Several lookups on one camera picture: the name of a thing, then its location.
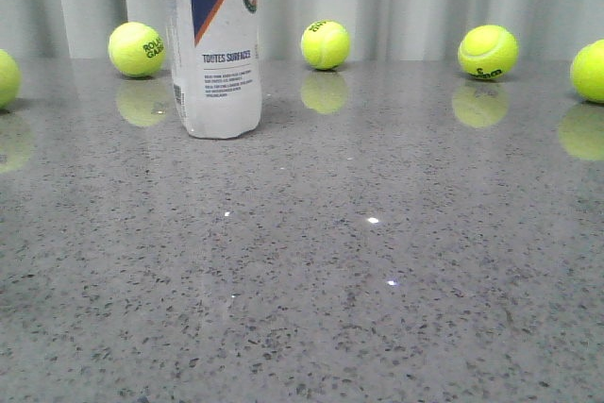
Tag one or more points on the white blue tennis ball can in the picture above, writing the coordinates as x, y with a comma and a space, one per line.
215, 65

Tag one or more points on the centre tennis ball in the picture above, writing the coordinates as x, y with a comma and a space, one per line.
325, 44

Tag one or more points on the tennis ball with black lettering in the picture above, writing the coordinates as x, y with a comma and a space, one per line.
136, 50

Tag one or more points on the far right tennis ball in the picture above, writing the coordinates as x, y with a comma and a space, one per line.
586, 72

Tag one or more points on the far left tennis ball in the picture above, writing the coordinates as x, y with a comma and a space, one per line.
10, 78

